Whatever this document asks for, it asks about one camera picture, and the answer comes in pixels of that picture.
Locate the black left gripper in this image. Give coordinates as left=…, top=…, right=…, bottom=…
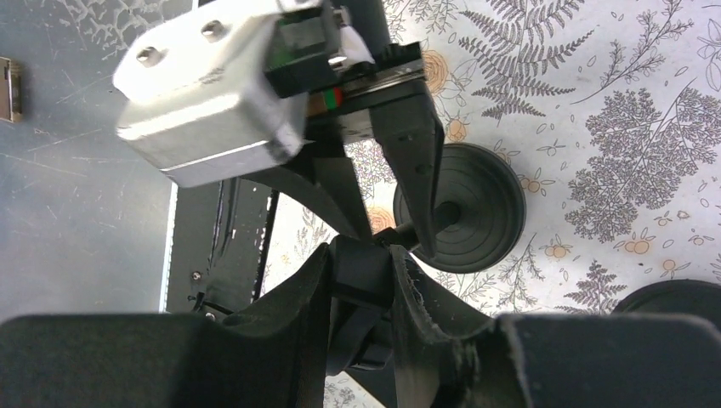
left=243, top=1, right=444, bottom=255

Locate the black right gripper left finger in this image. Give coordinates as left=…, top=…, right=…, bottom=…
left=1, top=244, right=332, bottom=407

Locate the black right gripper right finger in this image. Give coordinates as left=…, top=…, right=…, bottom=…
left=390, top=246, right=720, bottom=407

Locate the black phone stand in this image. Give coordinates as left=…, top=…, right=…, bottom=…
left=613, top=280, right=720, bottom=330
left=326, top=143, right=528, bottom=378

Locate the floral patterned table mat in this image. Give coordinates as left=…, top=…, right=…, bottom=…
left=258, top=0, right=721, bottom=408

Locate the small brown box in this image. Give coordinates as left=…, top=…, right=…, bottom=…
left=0, top=57, right=23, bottom=122

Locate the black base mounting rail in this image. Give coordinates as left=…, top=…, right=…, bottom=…
left=159, top=178, right=279, bottom=321

